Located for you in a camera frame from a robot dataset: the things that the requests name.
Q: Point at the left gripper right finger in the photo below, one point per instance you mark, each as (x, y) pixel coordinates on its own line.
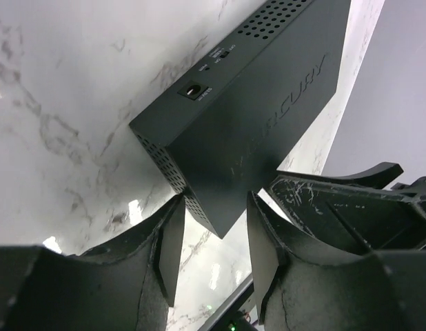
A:
(302, 283)

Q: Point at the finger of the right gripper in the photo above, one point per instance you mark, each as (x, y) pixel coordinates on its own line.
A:
(377, 177)
(353, 218)

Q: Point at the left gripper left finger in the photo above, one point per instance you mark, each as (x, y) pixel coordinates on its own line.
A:
(126, 283)

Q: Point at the black network switch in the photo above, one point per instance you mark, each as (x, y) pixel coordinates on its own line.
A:
(224, 127)

